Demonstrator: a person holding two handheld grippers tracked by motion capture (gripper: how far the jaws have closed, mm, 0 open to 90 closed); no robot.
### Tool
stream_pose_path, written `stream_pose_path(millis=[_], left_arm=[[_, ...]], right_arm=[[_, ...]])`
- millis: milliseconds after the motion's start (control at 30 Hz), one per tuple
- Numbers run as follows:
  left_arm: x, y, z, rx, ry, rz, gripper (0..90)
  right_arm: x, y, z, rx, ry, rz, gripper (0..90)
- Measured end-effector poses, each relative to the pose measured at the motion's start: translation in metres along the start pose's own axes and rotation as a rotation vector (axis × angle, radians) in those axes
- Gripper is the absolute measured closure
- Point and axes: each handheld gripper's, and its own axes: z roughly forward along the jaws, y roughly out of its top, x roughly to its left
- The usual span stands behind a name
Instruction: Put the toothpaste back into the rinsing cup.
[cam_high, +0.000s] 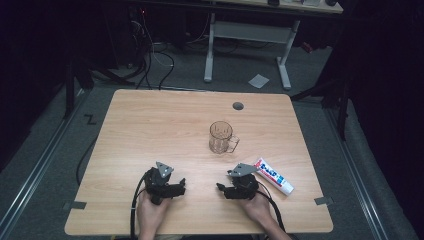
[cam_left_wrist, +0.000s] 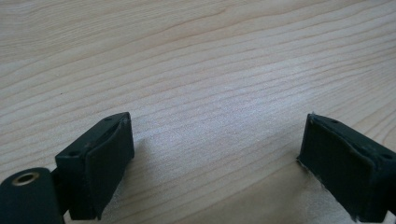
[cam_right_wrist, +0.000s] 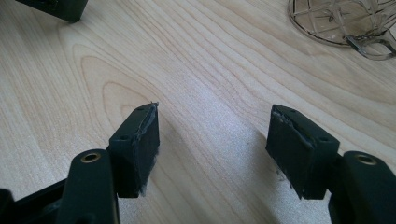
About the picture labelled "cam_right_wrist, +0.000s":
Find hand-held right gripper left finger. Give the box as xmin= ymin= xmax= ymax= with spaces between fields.
xmin=108 ymin=101 xmax=161 ymax=199

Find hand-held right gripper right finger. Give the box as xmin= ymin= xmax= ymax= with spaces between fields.
xmin=265 ymin=104 xmax=341 ymax=201

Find clear patterned glass cup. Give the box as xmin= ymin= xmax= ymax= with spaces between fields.
xmin=287 ymin=0 xmax=396 ymax=62

